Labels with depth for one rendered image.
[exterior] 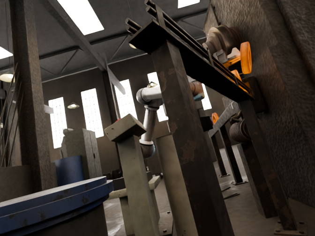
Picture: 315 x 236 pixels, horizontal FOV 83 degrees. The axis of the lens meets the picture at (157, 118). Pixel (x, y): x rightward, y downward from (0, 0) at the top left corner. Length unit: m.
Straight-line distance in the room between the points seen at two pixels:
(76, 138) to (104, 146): 7.80
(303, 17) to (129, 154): 1.18
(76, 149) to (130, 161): 3.88
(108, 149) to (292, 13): 11.62
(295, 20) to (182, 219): 1.13
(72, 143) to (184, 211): 4.05
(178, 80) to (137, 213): 0.50
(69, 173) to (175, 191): 3.68
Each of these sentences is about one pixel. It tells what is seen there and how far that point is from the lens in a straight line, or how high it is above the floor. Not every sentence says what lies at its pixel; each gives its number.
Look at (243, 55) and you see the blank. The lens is 0.98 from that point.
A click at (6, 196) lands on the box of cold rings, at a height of 0.41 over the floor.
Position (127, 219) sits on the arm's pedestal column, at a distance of 1.31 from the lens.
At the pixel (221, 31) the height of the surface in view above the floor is 1.21.
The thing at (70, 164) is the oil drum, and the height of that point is 0.72.
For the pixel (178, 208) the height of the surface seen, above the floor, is 0.25.
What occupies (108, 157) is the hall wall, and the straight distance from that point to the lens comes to 12.16.
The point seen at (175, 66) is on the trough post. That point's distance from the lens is 0.40.
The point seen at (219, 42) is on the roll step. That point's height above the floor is 1.13.
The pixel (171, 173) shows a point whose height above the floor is 0.38.
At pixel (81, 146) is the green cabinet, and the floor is 1.07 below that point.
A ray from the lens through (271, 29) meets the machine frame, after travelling 1.26.
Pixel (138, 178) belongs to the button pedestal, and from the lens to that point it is 0.69.
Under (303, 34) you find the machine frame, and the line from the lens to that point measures 1.27.
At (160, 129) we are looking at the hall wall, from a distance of 11.52.
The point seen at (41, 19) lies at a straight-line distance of 10.62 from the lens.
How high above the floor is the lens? 0.45
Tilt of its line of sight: 12 degrees up
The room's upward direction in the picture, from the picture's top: 14 degrees counter-clockwise
